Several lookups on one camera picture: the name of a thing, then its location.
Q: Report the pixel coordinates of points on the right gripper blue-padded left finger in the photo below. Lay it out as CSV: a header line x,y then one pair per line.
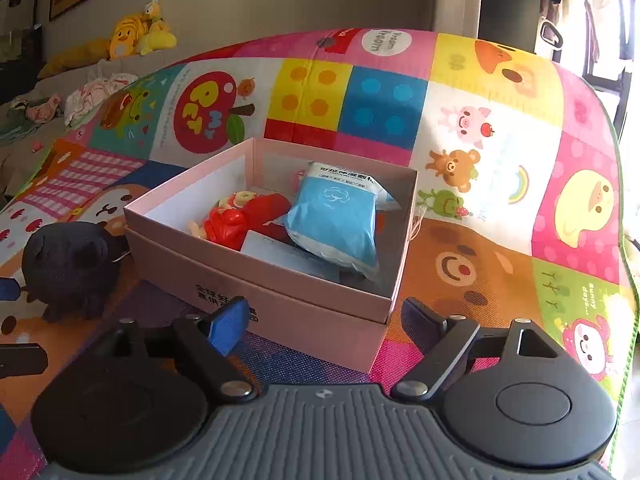
x,y
203,345

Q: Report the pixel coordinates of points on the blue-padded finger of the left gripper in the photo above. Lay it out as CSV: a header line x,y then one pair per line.
x,y
10,289

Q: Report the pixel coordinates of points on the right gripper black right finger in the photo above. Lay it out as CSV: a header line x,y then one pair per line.
x,y
442,341

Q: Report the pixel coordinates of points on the black plush bear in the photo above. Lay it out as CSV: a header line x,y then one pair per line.
x,y
72,267

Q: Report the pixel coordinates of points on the red hooded doll figure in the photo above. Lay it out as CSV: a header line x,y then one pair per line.
x,y
233,217

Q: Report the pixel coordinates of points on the blue wet wipes pack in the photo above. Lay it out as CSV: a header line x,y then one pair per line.
x,y
334,217

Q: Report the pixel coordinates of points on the grey sofa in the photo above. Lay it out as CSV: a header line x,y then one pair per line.
x,y
143,120

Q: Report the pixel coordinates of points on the pink cardboard box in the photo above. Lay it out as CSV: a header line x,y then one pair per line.
x,y
343,322

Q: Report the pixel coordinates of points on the colourful cartoon play mat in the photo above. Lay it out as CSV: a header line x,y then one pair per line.
x,y
517,224

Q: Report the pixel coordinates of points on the white pink crumpled cloth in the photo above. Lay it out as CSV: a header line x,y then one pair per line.
x,y
82,102

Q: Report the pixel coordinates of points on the yellow tiger plush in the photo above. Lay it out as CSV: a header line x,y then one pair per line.
x,y
122,43

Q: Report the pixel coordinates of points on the yellow duck plush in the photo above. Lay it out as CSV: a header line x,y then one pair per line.
x,y
157,34

